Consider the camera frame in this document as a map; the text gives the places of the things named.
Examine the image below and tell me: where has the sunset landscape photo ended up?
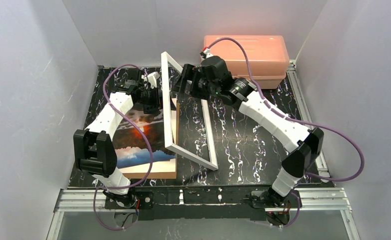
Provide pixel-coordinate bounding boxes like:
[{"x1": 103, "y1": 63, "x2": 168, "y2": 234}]
[{"x1": 112, "y1": 104, "x2": 175, "y2": 169}]

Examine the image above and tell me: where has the white picture frame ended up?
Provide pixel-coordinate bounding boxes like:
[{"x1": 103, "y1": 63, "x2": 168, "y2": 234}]
[{"x1": 160, "y1": 51, "x2": 219, "y2": 171}]

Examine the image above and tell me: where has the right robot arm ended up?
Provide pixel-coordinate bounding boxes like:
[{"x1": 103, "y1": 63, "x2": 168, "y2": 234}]
[{"x1": 161, "y1": 52, "x2": 324, "y2": 200}]

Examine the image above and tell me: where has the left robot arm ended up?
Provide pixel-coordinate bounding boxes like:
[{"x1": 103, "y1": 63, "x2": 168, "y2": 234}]
[{"x1": 73, "y1": 72, "x2": 162, "y2": 196}]

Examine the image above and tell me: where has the brown backing board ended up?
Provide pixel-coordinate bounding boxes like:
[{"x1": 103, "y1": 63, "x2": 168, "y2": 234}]
[{"x1": 118, "y1": 97, "x2": 181, "y2": 180}]

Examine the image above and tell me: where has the aluminium rail base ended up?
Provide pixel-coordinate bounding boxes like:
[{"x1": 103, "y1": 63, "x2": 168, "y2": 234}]
[{"x1": 54, "y1": 186, "x2": 352, "y2": 221}]

